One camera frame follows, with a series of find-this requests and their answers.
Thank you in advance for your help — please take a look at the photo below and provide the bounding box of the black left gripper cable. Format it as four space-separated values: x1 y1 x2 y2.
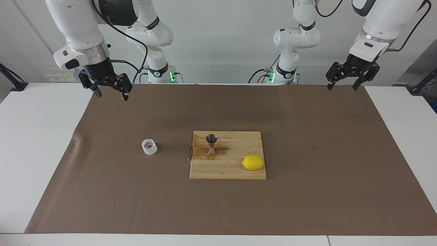
389 0 431 52

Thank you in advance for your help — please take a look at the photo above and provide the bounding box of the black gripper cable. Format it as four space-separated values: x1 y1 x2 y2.
91 0 149 82
389 0 431 52

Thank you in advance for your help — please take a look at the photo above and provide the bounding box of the white wall outlet strip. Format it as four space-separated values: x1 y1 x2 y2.
45 70 80 83

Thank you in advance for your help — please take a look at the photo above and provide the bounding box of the black base cable bundle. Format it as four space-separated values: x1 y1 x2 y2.
248 55 275 84
133 67 151 84

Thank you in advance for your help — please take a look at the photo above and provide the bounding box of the steel double jigger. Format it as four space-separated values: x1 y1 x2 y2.
206 134 218 160

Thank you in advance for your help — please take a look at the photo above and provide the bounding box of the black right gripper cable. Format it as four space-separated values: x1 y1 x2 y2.
91 0 149 82

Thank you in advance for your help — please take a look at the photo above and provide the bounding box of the black clamp stand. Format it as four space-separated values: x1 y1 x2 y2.
410 68 437 95
0 63 28 92

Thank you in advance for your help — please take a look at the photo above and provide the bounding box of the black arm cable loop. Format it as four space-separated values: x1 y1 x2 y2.
316 0 343 18

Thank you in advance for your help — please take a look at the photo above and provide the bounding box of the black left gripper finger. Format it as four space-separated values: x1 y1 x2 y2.
325 62 351 91
352 65 380 91

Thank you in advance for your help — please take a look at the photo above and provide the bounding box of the brown paper table mat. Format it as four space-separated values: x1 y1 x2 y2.
25 83 437 236

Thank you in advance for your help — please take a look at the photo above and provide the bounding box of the wooden cutting board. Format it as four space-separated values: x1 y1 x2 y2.
187 131 267 180

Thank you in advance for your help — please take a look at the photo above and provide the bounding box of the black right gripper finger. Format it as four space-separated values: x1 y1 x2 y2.
79 71 103 99
110 73 133 101

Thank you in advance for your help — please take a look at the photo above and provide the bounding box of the small clear glass cup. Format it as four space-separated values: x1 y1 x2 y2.
141 138 158 155

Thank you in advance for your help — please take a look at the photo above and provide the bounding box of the yellow lemon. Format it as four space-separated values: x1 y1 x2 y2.
242 154 265 171

